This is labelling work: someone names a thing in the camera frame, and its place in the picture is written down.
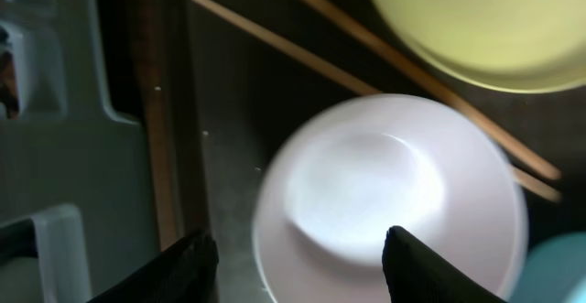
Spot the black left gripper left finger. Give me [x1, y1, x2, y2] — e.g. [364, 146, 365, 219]
[89, 230, 219, 303]

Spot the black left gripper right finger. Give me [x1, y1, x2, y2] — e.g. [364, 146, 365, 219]
[382, 226, 505, 303]

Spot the white bowl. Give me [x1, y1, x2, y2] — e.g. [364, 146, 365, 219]
[252, 94, 528, 302]

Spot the light blue bowl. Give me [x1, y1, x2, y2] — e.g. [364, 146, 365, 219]
[509, 233, 586, 303]

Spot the grey dish rack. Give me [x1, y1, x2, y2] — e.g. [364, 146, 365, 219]
[1, 0, 158, 302]

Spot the upper wooden chopstick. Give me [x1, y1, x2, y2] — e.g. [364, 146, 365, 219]
[301, 0, 562, 180]

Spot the wooden chopstick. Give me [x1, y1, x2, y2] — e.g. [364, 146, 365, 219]
[301, 0, 562, 180]
[191, 0, 562, 202]

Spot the dark brown tray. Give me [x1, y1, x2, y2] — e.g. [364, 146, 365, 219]
[188, 0, 585, 302]

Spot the lower wooden chopstick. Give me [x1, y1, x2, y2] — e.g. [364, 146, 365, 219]
[191, 0, 562, 202]

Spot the yellow plate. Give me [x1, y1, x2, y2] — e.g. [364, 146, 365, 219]
[372, 0, 585, 93]

